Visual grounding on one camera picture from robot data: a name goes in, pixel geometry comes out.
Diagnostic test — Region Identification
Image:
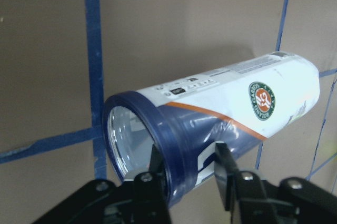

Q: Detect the white blue tennis ball can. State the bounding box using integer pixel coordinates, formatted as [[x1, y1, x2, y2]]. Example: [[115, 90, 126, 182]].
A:
[[102, 52, 320, 205]]

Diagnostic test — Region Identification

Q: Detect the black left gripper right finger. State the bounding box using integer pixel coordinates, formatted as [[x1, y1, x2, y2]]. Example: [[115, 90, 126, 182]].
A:
[[214, 142, 336, 223]]

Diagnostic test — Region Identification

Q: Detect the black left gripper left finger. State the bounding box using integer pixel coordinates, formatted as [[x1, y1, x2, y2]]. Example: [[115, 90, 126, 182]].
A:
[[34, 146, 172, 223]]

